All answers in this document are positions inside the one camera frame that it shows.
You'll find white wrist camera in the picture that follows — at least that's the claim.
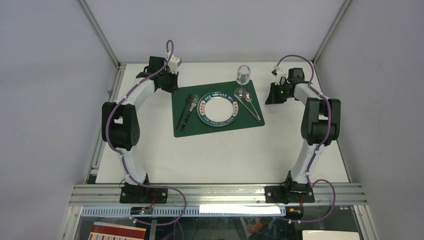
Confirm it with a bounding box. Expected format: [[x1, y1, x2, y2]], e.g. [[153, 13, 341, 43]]
[[166, 51, 182, 75], [271, 65, 287, 85]]

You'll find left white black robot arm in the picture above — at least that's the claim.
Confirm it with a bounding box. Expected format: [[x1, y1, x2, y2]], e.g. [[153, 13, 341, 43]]
[[101, 54, 181, 203]]

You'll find clear drinking glass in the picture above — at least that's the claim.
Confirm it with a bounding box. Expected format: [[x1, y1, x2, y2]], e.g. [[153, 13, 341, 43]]
[[234, 65, 251, 98]]

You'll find white box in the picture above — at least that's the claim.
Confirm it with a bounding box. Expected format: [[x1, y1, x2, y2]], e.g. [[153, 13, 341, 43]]
[[301, 230, 361, 240]]

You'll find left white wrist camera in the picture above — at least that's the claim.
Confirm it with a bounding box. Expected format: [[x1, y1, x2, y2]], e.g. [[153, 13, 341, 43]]
[[166, 51, 182, 75]]

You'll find silver spoon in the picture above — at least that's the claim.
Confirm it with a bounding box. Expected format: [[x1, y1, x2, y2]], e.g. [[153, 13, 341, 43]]
[[244, 92, 262, 121]]

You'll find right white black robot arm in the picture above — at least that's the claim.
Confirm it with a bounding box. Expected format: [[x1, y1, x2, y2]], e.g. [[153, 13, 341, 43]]
[[265, 66, 341, 203]]

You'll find white plate teal rim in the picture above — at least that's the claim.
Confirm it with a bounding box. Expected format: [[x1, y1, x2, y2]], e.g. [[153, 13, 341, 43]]
[[196, 91, 239, 127]]

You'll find silver table knife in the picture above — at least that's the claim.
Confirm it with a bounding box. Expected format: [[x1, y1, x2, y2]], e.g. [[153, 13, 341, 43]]
[[233, 94, 261, 123]]

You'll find orange object under table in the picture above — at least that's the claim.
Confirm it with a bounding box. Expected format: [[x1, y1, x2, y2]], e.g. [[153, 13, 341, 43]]
[[247, 218, 268, 234]]

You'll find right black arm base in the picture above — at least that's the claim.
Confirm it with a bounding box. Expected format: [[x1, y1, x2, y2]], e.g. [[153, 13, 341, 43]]
[[264, 185, 315, 205]]

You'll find silver fork dark handle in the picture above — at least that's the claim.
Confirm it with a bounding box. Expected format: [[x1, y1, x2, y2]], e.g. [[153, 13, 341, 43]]
[[180, 94, 200, 132]]

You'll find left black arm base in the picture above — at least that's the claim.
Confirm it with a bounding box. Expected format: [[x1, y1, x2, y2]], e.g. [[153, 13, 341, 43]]
[[119, 184, 168, 204]]

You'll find dark green placemat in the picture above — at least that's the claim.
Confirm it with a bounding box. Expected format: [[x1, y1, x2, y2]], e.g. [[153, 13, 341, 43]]
[[171, 81, 265, 138]]

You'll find white slotted cable duct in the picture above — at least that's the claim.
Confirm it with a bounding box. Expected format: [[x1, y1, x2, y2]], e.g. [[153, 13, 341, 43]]
[[81, 204, 286, 218]]

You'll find aluminium frame rail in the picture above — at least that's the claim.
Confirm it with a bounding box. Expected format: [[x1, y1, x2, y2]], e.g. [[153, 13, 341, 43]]
[[69, 183, 368, 206]]

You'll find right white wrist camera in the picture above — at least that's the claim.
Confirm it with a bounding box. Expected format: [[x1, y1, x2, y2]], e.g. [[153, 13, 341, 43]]
[[271, 65, 287, 85]]

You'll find red striped book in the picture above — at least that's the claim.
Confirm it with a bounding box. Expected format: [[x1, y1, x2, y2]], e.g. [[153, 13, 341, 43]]
[[88, 222, 147, 240]]

